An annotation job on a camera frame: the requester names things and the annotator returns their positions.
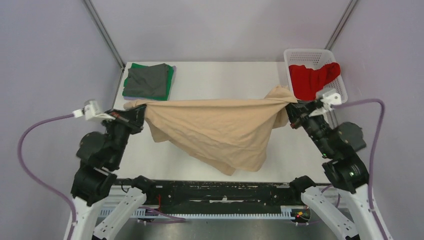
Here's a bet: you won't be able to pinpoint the aluminium frame rails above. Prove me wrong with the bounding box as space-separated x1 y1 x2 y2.
72 105 376 210

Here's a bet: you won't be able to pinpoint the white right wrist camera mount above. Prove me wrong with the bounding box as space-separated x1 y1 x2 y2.
309 88 342 117

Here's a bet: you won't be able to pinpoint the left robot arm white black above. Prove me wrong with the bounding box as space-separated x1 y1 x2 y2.
66 101 147 240

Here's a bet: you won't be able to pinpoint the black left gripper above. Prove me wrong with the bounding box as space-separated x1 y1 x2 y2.
102 102 148 166

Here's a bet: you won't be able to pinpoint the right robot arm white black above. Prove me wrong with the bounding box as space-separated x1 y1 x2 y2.
286 98 392 240

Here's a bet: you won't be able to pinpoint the right corner aluminium post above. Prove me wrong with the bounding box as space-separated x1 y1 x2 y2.
325 0 360 51

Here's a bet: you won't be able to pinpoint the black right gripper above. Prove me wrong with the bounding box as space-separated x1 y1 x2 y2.
282 95 335 156

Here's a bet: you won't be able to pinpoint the white slotted cable duct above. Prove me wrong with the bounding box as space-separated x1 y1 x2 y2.
99 205 312 220

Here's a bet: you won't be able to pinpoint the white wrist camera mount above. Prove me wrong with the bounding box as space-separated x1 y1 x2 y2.
309 88 342 117
72 99 116 123

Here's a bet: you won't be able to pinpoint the red t shirt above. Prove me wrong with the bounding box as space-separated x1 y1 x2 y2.
288 62 341 101

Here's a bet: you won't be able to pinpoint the green folded t shirt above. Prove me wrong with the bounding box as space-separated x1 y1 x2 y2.
122 62 175 102

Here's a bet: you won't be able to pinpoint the grey folded t shirt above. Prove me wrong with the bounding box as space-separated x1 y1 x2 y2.
122 63 171 100

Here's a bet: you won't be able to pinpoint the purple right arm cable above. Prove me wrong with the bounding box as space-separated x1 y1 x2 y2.
291 97 389 240

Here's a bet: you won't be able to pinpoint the corner aluminium post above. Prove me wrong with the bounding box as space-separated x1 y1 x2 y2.
82 0 126 72
325 0 360 51

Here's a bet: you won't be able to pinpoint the left corner aluminium post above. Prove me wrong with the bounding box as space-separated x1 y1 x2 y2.
82 0 126 72

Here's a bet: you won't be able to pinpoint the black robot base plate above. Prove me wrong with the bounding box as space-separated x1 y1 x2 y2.
146 176 316 215

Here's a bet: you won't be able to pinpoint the beige t shirt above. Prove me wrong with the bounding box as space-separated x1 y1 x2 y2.
123 85 297 176

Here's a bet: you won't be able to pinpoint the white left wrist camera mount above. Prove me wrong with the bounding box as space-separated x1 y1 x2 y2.
72 99 116 123

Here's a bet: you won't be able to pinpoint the white plastic laundry basket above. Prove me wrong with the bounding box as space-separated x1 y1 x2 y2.
283 48 348 103

